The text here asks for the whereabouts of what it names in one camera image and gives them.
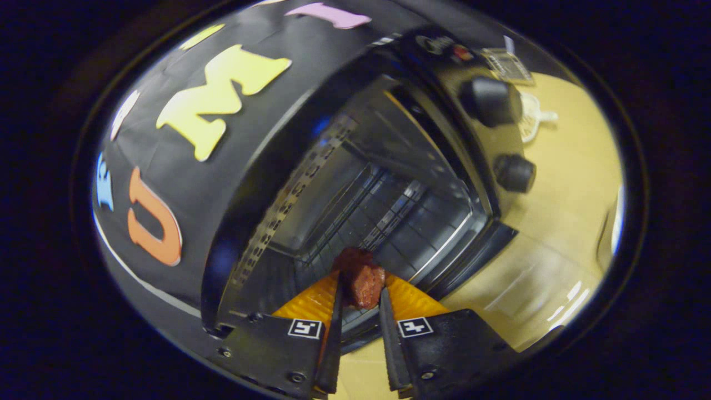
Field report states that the white divided spice dish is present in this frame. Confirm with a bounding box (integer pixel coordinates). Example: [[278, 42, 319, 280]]
[[519, 92, 558, 143]]

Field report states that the reddish brown meat piece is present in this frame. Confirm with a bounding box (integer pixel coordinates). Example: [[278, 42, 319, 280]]
[[333, 247, 387, 310]]

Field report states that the metal wire holder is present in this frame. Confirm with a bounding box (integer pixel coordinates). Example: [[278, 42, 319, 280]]
[[480, 47, 535, 86]]

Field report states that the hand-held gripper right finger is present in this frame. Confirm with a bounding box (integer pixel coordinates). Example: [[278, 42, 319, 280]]
[[379, 274, 520, 398]]

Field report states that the small white rectangular tray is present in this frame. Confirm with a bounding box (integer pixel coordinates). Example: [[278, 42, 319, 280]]
[[595, 183, 625, 273]]

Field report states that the black toaster oven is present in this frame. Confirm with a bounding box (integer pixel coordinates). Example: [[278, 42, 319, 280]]
[[200, 25, 603, 362]]

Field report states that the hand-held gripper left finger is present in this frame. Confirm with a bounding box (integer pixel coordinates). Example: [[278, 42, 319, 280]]
[[219, 271, 344, 398]]

